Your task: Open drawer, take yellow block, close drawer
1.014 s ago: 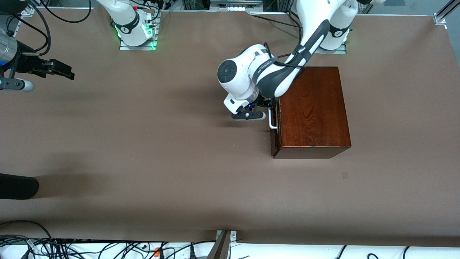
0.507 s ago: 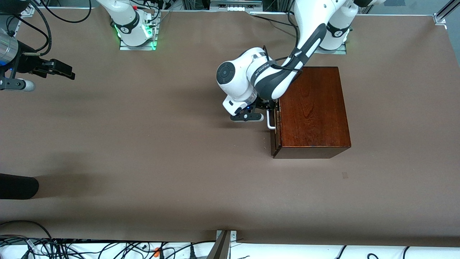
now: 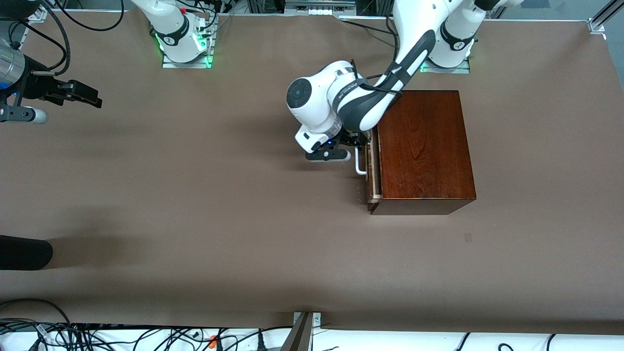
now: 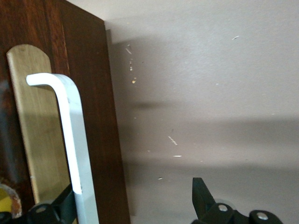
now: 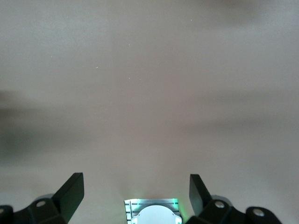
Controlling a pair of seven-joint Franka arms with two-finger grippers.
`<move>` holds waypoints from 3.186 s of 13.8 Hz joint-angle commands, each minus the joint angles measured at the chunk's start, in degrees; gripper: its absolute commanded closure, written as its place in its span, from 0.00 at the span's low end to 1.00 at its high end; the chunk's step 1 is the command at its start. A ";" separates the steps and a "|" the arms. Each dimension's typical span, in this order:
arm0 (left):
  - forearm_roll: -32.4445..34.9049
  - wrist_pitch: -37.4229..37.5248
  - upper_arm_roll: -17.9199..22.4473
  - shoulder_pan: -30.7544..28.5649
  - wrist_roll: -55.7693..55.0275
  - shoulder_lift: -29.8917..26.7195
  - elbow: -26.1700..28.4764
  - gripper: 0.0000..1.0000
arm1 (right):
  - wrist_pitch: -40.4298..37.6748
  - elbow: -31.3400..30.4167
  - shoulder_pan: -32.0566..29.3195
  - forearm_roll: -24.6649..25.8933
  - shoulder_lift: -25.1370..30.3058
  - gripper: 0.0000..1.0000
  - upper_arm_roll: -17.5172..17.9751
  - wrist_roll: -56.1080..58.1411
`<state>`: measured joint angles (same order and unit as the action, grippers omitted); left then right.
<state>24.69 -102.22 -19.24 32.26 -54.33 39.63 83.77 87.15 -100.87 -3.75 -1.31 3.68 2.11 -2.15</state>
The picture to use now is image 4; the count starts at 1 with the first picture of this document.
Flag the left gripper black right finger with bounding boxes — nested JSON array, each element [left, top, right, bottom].
[[191, 177, 285, 224]]

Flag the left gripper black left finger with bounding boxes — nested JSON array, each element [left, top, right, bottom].
[[0, 183, 79, 224]]

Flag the yellow block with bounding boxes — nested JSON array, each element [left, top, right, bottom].
[[0, 188, 13, 212]]

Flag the white metal drawer handle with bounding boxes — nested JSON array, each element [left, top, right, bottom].
[[25, 72, 100, 224]]

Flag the light wood drawer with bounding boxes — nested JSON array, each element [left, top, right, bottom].
[[0, 0, 78, 224]]

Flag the dark brown wooden cabinet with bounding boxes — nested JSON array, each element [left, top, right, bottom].
[[61, 0, 137, 224]]

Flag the brass handle backplate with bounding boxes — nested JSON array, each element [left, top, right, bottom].
[[6, 43, 72, 205]]

